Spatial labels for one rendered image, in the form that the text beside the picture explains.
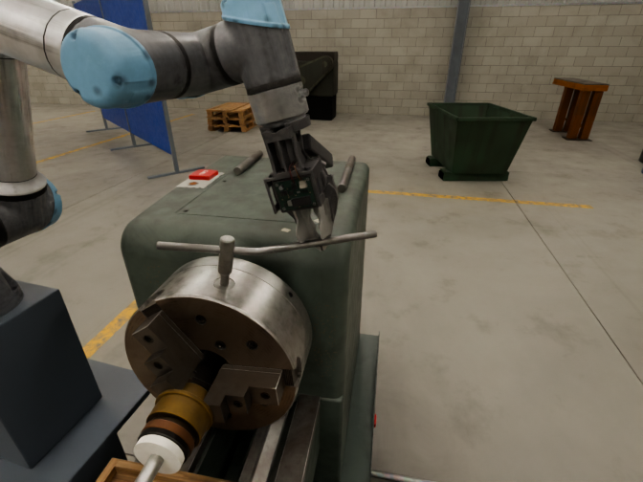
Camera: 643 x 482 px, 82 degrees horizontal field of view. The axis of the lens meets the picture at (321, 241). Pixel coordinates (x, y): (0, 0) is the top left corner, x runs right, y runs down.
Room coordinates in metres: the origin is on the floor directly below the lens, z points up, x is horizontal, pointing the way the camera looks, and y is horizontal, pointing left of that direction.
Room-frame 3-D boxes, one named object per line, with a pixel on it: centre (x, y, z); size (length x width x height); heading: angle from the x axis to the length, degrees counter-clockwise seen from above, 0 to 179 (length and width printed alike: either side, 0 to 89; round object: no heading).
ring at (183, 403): (0.36, 0.21, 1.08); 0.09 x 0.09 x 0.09; 80
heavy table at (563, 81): (7.92, -5.10, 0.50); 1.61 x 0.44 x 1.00; 168
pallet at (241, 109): (8.57, 1.92, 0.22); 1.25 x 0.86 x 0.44; 171
